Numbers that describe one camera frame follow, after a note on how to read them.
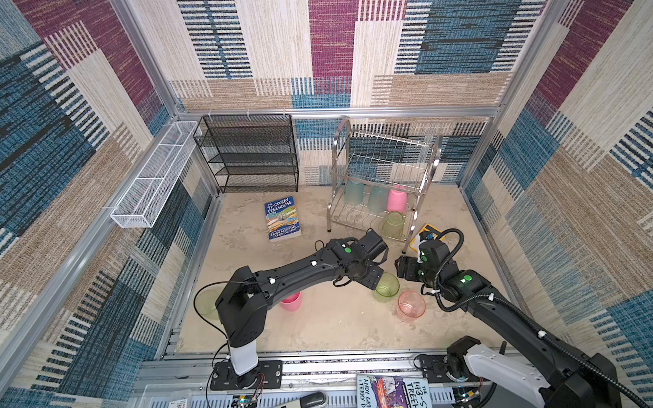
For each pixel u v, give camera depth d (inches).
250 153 43.2
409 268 28.7
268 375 28.7
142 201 28.1
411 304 33.5
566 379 15.6
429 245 26.6
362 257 24.3
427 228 41.1
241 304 17.4
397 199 38.7
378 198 40.5
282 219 41.6
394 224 36.2
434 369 28.9
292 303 30.6
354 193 40.2
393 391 27.1
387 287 34.6
